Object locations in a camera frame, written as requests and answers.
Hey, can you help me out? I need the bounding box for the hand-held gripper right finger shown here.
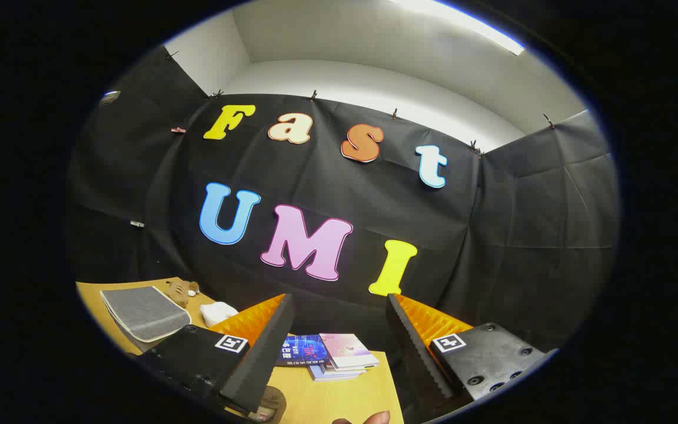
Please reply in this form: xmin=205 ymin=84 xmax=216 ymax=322
xmin=386 ymin=292 xmax=557 ymax=422

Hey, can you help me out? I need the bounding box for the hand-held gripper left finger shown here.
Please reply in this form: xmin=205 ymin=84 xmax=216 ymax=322
xmin=136 ymin=293 xmax=296 ymax=416

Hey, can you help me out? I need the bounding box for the grey fabric storage box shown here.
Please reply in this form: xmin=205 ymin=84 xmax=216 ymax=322
xmin=99 ymin=286 xmax=192 ymax=343

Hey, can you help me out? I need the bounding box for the dark blue book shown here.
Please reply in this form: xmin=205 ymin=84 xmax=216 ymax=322
xmin=274 ymin=334 xmax=331 ymax=368

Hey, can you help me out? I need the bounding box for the white plush toy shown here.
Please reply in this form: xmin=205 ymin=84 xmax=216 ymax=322
xmin=200 ymin=302 xmax=240 ymax=328

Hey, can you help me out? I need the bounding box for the light blue book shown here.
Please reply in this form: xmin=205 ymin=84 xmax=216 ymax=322
xmin=310 ymin=365 xmax=363 ymax=382

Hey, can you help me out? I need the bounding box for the pink cover book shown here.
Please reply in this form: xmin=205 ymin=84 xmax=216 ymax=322
xmin=319 ymin=333 xmax=380 ymax=370

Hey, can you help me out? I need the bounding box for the white book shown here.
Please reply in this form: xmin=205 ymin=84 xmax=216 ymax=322
xmin=321 ymin=364 xmax=369 ymax=376

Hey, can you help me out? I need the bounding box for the brown plush toy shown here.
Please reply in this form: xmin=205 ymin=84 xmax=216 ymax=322
xmin=165 ymin=280 xmax=200 ymax=308

